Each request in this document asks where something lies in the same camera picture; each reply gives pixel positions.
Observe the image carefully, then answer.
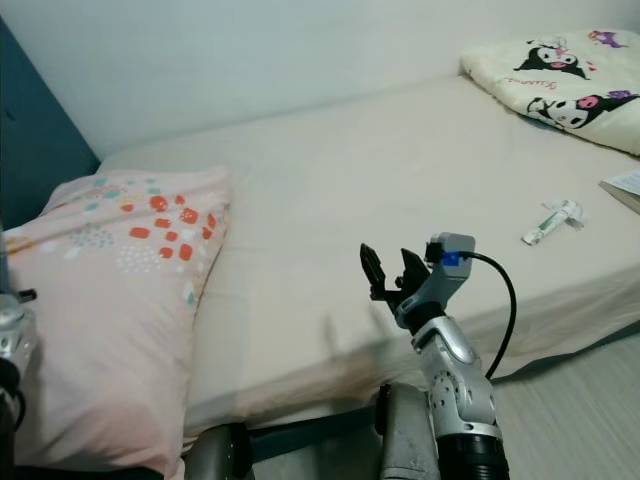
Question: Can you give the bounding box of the white printed booklet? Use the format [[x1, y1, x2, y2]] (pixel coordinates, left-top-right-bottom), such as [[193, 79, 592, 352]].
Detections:
[[598, 168, 640, 215]]

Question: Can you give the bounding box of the white tube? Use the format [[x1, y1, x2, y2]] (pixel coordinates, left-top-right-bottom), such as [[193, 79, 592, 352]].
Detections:
[[522, 199, 586, 246]]

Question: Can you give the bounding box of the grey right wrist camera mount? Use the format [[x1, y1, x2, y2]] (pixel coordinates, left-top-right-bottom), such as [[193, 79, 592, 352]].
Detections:
[[426, 233, 476, 306]]

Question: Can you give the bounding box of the grey robot leg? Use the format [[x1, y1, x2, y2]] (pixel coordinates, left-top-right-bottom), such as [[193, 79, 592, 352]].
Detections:
[[188, 423, 253, 480], [375, 382, 443, 480]]

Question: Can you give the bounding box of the pink dotted pillow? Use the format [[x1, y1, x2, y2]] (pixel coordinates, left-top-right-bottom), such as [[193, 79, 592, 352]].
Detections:
[[0, 167, 231, 476]]

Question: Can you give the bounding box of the beige sheeted mattress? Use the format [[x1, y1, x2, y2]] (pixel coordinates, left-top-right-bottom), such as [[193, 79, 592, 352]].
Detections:
[[98, 72, 640, 431]]

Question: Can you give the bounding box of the grey right robot leg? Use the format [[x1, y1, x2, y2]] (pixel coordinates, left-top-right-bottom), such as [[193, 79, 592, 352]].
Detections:
[[375, 382, 443, 480]]

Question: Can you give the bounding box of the cream cartoon print blanket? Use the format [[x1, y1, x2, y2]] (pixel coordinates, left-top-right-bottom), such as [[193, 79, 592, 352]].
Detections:
[[460, 28, 640, 158]]

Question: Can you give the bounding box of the grey left robot leg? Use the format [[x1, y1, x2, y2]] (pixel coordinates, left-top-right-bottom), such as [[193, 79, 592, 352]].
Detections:
[[188, 423, 253, 480]]

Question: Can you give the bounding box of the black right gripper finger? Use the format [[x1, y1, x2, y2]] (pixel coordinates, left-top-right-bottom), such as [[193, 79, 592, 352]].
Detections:
[[360, 243, 391, 299], [398, 250, 433, 295]]

